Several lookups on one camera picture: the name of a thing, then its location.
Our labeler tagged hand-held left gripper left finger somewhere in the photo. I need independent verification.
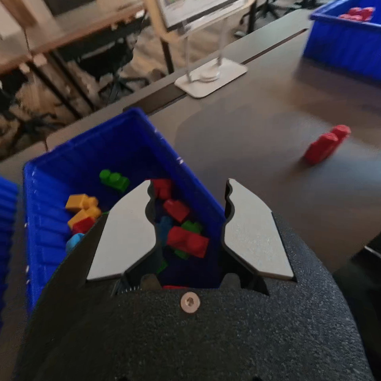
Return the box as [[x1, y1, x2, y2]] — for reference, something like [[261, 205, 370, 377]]
[[86, 179, 158, 282]]

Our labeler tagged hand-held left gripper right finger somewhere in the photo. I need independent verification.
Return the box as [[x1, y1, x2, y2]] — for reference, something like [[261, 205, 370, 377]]
[[222, 178, 296, 280]]

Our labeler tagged pile of mixed colour blocks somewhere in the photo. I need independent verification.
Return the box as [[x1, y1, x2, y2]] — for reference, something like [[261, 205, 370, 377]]
[[65, 169, 210, 290]]

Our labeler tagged blue bin with mixed blocks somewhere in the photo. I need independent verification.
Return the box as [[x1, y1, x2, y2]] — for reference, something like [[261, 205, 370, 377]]
[[23, 108, 227, 317]]

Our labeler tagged red mega block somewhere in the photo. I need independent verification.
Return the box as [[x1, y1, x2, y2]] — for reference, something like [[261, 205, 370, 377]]
[[330, 124, 352, 144], [304, 133, 340, 165]]

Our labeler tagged blue bin with red blocks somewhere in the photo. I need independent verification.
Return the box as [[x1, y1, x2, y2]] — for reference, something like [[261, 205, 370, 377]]
[[302, 0, 381, 83]]

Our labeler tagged pile of red blocks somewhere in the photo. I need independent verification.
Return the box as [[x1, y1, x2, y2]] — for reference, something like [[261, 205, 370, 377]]
[[339, 7, 375, 22]]

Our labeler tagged light blue block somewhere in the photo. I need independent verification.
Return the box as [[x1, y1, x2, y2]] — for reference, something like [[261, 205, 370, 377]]
[[65, 233, 86, 254]]

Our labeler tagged ribbed blue bin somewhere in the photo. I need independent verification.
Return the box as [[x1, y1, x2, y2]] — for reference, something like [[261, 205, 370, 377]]
[[0, 176, 20, 329]]

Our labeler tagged person's dark jacket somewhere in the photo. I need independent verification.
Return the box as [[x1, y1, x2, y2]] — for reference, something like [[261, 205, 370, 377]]
[[333, 229, 381, 368]]

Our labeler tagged acrylic sign stand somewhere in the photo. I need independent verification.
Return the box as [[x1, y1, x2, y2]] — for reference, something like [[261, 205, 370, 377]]
[[156, 0, 257, 99]]

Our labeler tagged black office chair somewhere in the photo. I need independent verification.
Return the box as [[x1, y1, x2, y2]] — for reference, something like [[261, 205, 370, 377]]
[[57, 39, 150, 104]]

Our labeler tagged wooden display board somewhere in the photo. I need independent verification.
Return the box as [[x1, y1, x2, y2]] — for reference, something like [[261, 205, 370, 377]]
[[144, 0, 176, 75]]

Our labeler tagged brown top office table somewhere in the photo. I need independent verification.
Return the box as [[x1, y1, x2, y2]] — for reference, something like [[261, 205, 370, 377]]
[[0, 0, 147, 119]]

